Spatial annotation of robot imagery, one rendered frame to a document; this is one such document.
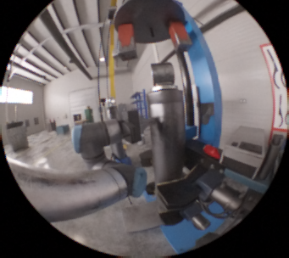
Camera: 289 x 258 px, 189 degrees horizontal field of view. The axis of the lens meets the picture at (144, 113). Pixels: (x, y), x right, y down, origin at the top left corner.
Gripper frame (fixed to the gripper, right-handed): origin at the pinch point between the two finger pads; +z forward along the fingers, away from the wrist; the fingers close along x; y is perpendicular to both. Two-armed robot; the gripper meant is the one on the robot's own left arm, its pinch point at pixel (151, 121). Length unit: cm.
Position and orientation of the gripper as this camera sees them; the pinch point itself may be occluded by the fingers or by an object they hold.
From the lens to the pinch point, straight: 42.2
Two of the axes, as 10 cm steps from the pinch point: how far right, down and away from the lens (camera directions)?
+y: -6.2, 0.0, 7.8
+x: 1.1, 9.9, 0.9
